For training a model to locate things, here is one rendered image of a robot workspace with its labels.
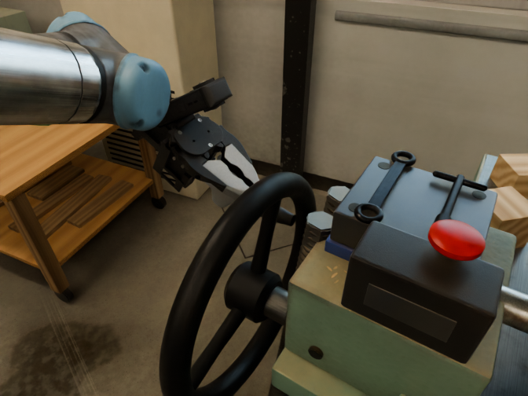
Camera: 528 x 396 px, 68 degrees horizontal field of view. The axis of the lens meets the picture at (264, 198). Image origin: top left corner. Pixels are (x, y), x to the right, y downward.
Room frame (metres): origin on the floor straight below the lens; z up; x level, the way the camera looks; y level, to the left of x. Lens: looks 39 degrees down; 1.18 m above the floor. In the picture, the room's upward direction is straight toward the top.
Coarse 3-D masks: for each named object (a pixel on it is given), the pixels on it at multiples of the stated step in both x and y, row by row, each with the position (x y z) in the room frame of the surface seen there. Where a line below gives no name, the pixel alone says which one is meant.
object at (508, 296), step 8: (504, 288) 0.17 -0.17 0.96; (512, 288) 0.17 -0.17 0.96; (504, 296) 0.16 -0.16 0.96; (512, 296) 0.16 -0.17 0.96; (520, 296) 0.16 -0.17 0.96; (504, 304) 0.16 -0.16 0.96; (512, 304) 0.16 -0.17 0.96; (520, 304) 0.16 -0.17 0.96; (504, 312) 0.16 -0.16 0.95; (512, 312) 0.16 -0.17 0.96; (520, 312) 0.15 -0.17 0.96; (504, 320) 0.15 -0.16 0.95; (512, 320) 0.15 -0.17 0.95; (520, 320) 0.15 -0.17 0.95; (520, 328) 0.15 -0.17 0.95
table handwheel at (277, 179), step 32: (256, 192) 0.29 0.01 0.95; (288, 192) 0.32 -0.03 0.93; (224, 224) 0.25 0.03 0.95; (224, 256) 0.23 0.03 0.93; (256, 256) 0.29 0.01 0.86; (192, 288) 0.20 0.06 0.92; (256, 288) 0.27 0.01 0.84; (192, 320) 0.19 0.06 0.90; (224, 320) 0.25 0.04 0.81; (256, 320) 0.25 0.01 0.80; (160, 352) 0.18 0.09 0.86; (192, 352) 0.18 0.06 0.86; (256, 352) 0.28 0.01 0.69; (160, 384) 0.17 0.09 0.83; (192, 384) 0.18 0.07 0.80; (224, 384) 0.22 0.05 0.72
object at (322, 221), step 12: (336, 192) 0.26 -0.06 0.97; (336, 204) 0.25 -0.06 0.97; (312, 216) 0.23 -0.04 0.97; (324, 216) 0.24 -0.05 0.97; (312, 228) 0.22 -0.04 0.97; (324, 228) 0.22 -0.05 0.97; (312, 240) 0.22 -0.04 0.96; (300, 252) 0.23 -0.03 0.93; (300, 264) 0.22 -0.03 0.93; (276, 360) 0.23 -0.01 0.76
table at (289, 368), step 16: (496, 160) 0.42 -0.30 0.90; (480, 176) 0.39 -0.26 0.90; (512, 272) 0.24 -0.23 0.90; (512, 336) 0.17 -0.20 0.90; (288, 352) 0.18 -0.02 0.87; (512, 352) 0.16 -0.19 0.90; (272, 368) 0.16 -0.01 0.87; (288, 368) 0.16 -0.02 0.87; (304, 368) 0.16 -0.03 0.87; (320, 368) 0.16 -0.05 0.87; (496, 368) 0.15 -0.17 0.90; (512, 368) 0.15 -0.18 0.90; (288, 384) 0.15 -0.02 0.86; (304, 384) 0.15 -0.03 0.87; (320, 384) 0.15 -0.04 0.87; (336, 384) 0.15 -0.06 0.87; (496, 384) 0.13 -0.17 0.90; (512, 384) 0.13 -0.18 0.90
